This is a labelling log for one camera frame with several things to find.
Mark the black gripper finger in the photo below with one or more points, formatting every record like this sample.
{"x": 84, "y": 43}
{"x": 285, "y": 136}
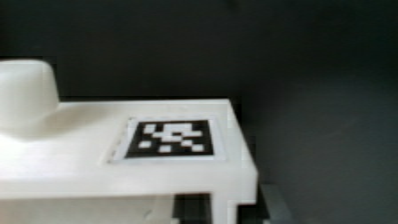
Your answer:
{"x": 279, "y": 213}

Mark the white drawer tray front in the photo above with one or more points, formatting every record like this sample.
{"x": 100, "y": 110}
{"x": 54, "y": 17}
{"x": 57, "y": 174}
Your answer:
{"x": 105, "y": 161}

